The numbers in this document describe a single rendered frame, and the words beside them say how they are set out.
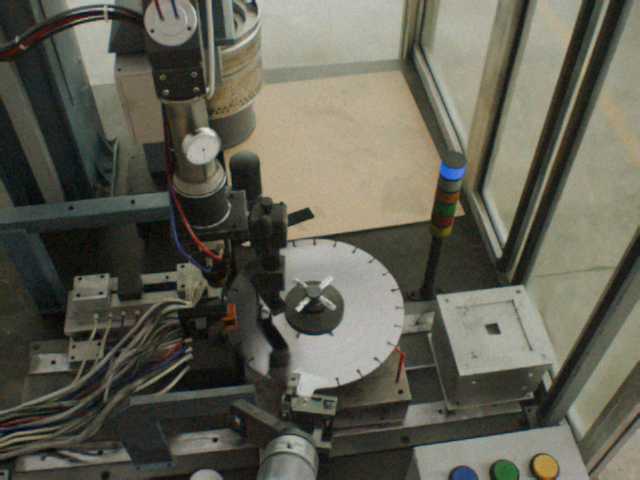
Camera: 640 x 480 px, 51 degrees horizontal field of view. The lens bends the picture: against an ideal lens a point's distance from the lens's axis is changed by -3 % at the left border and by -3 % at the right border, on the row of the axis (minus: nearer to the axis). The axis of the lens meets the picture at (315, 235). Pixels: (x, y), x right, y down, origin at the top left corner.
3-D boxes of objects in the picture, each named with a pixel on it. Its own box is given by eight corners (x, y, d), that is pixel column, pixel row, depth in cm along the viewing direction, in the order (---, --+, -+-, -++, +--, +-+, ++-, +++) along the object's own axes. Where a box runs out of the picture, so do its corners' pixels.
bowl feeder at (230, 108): (264, 88, 201) (256, -23, 173) (273, 159, 181) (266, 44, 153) (159, 98, 198) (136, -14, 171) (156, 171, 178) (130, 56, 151)
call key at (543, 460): (550, 457, 114) (553, 452, 112) (557, 479, 111) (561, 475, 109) (527, 460, 113) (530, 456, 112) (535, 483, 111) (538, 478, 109)
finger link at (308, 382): (331, 374, 112) (324, 410, 103) (295, 369, 112) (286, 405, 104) (332, 358, 110) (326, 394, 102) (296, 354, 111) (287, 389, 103)
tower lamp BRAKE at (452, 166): (460, 162, 125) (462, 150, 123) (466, 179, 123) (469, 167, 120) (436, 164, 125) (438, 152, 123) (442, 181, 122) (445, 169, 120)
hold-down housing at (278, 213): (290, 272, 116) (286, 189, 101) (289, 295, 113) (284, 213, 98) (257, 271, 116) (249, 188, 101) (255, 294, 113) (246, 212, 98)
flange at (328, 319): (303, 343, 121) (303, 335, 119) (273, 299, 127) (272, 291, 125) (356, 316, 125) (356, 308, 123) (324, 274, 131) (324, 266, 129)
